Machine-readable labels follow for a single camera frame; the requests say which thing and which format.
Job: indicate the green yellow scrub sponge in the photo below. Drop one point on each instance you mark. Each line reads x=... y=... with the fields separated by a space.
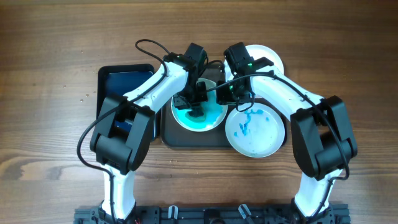
x=196 y=114

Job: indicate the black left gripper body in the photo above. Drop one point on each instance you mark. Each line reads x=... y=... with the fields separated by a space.
x=190 y=98

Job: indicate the black water tray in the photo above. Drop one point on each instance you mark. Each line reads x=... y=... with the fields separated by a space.
x=120 y=79

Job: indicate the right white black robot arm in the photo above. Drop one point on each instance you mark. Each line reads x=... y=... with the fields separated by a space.
x=322 y=136

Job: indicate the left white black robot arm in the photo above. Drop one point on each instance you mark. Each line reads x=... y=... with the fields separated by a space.
x=129 y=98

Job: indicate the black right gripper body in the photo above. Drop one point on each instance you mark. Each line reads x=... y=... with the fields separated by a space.
x=232 y=98

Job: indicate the grey metal serving tray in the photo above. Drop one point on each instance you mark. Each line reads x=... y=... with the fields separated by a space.
x=177 y=137

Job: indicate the white plate with blue stain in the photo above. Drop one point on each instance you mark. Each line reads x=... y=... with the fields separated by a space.
x=215 y=114

